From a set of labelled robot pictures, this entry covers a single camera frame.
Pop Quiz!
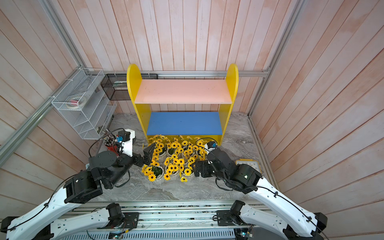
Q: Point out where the sunflower pot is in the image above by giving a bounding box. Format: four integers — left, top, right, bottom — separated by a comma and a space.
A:
193, 137, 207, 161
142, 159, 165, 185
179, 158, 196, 183
180, 136, 195, 160
166, 136, 183, 157
149, 135, 168, 162
164, 157, 185, 181

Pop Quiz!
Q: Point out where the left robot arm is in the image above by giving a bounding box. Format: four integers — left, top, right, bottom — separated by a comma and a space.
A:
1, 144, 156, 240

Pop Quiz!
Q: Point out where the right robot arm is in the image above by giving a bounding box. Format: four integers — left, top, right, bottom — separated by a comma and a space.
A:
193, 142, 328, 240

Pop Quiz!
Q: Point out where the red pen holder cup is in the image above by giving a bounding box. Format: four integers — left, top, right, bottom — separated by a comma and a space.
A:
103, 129, 118, 155

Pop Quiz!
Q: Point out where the yellow alarm clock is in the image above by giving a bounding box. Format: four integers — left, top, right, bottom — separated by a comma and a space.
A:
235, 159, 262, 173

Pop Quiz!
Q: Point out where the yellow two-tier shelf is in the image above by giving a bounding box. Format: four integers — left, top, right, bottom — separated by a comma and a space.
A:
127, 64, 240, 145

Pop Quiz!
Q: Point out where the black mesh basket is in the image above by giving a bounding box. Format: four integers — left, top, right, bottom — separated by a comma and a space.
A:
101, 74, 131, 101

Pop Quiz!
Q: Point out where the tape roll in rack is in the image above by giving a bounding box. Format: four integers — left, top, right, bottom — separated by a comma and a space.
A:
65, 96, 87, 110

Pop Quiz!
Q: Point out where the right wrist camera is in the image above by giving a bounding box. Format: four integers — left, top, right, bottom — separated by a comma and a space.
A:
205, 141, 218, 154

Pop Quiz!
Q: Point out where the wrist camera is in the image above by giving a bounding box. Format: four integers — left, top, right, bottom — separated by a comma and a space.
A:
205, 141, 218, 154
117, 129, 136, 157

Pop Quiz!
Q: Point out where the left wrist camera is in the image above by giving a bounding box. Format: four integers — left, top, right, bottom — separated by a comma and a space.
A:
117, 129, 136, 157

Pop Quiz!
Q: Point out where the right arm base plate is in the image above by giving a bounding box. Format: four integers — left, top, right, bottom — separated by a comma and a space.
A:
213, 210, 242, 227

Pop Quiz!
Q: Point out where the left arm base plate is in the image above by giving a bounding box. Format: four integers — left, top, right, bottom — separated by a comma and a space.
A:
113, 212, 140, 230

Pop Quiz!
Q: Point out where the white wire mesh rack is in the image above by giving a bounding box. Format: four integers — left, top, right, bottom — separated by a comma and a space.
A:
52, 68, 117, 140

